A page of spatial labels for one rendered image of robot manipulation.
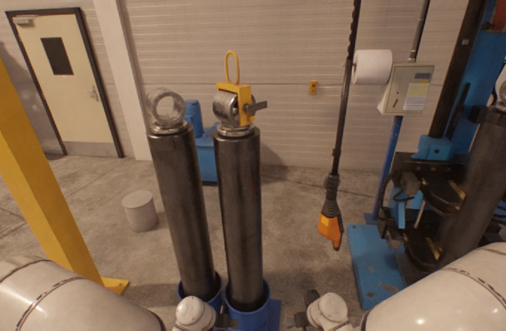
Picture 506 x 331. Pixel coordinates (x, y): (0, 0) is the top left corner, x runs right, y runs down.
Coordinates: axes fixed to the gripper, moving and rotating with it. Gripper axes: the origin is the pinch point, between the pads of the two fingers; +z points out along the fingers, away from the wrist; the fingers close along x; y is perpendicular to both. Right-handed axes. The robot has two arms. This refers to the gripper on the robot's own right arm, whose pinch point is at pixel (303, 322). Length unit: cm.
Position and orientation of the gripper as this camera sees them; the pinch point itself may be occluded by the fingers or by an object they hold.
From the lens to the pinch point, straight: 130.1
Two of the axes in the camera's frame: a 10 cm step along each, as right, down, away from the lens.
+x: 9.8, -0.1, 1.9
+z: -1.4, 6.2, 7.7
